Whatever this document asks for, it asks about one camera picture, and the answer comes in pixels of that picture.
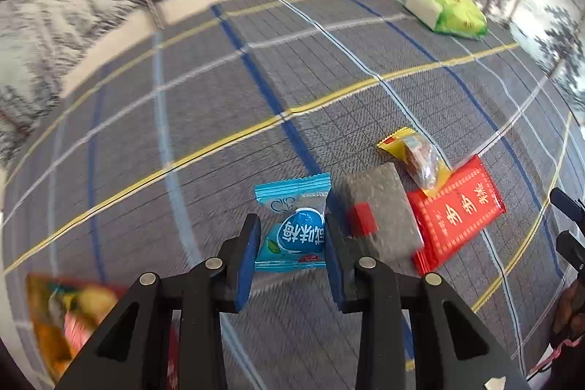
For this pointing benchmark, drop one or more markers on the pink ribbon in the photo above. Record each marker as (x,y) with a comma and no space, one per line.
(555,355)

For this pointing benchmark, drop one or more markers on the blue candy packet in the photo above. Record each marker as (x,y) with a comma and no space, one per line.
(297,234)

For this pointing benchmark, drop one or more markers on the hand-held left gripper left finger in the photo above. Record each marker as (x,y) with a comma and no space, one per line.
(247,262)

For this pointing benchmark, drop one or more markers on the person's right hand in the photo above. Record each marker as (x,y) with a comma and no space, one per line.
(569,307)

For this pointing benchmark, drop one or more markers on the ink-painted folding screen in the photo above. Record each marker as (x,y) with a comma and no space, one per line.
(68,6)

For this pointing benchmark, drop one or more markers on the red tin box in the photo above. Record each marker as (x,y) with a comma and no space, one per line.
(173,353)

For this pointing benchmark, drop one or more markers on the dark grey block packet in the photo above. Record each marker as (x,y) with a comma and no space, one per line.
(393,207)

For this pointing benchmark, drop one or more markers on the small yellow candy packet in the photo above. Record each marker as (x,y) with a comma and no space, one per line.
(420,157)

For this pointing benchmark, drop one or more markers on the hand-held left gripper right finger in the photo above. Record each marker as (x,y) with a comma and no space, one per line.
(333,262)

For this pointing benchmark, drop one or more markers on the flat red snack packet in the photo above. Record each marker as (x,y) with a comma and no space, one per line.
(457,212)

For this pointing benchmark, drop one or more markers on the green snack packet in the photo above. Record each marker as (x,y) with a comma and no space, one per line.
(450,8)

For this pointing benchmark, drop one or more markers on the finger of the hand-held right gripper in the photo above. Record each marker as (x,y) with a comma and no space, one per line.
(573,253)
(569,203)

